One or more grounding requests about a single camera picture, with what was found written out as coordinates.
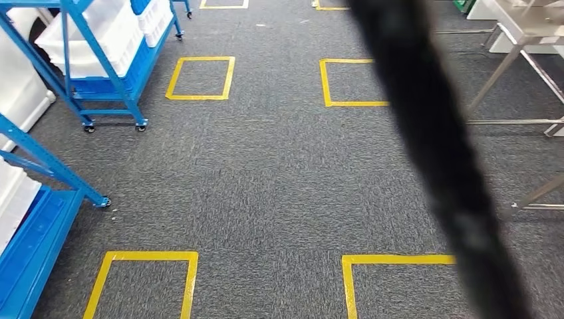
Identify blue metal shelf rack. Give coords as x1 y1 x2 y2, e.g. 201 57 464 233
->
0 0 194 134
0 113 112 319

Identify yellow floor tape square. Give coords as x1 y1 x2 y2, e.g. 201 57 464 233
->
341 254 458 319
82 251 199 319

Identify white plastic crate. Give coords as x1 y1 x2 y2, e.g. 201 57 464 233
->
35 0 144 79
0 158 43 257
138 0 174 49

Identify steel table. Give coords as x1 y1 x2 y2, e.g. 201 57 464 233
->
466 0 564 138

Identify white cabinet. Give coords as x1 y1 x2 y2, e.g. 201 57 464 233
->
467 0 564 56

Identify thick black hanging cable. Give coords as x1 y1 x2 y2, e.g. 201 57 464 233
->
347 0 535 319

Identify steel table frame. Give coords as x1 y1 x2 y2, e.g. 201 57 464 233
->
434 24 499 49

